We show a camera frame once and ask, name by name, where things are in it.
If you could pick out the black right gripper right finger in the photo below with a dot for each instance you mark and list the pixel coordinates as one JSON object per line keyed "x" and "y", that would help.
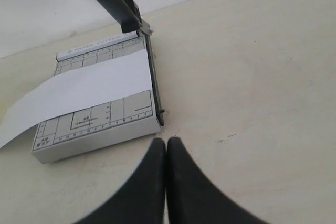
{"x": 192, "y": 197}

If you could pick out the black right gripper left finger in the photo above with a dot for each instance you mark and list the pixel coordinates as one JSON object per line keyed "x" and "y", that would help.
{"x": 141, "y": 198}

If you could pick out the white paper strip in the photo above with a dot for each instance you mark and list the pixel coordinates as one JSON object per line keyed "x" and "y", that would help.
{"x": 76, "y": 90}

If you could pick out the black cutter blade arm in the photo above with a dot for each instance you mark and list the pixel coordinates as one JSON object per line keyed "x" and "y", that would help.
{"x": 127, "y": 14}

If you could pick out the grey paper cutter base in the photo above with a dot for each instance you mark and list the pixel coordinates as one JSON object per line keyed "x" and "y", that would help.
{"x": 106, "y": 124}

